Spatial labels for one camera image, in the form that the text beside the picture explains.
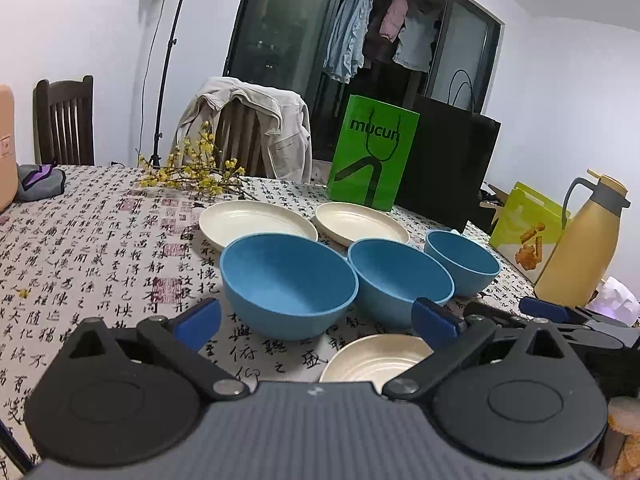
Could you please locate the beige textured cloth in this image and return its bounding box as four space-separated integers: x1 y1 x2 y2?
606 395 640 478

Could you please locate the dark sliding glass door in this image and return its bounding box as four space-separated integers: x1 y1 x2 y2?
222 0 502 161

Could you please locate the blue bowl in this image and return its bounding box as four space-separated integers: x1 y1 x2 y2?
220 232 359 339
424 230 502 297
347 238 456 332

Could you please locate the pink hanging garment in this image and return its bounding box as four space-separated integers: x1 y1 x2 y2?
379 0 409 41

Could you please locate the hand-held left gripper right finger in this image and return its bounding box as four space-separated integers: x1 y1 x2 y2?
382 296 571 402

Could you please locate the dark wooden chair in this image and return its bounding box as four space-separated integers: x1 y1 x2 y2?
33 75 96 167

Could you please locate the black paper bag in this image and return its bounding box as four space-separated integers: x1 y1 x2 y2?
395 67 502 233

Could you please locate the yellow blossom branch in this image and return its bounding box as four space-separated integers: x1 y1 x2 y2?
136 120 261 202

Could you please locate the light blue hanging shirt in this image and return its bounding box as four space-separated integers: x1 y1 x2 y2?
322 0 374 84

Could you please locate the cream plate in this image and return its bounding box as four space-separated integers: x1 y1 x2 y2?
319 334 435 383
199 200 319 252
314 201 411 248

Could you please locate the brown slatted wooden chair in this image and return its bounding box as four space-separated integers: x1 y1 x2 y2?
212 102 266 176

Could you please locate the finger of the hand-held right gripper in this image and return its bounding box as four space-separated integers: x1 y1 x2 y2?
519 296 607 329
463 301 532 329

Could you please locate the beige jacket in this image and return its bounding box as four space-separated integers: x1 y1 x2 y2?
170 77 313 184

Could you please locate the green paper bag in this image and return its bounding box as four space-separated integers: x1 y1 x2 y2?
326 94 421 212

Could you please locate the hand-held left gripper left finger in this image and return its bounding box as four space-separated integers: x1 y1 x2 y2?
64 296 252 402

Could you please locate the purple tissue packet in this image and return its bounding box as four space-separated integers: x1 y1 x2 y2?
587 276 640 328

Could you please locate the grey purple cloth pouch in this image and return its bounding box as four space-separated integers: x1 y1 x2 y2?
17 162 67 204

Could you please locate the beige pink suitcase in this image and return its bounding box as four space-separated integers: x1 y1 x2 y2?
0 85 18 213

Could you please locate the yellow-green gift bag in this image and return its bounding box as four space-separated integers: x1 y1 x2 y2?
489 181 571 285

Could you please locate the yellow thermos jug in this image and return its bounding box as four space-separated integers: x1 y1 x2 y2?
534 170 632 308

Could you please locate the pale hanging garment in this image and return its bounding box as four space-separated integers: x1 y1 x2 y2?
392 10 441 73

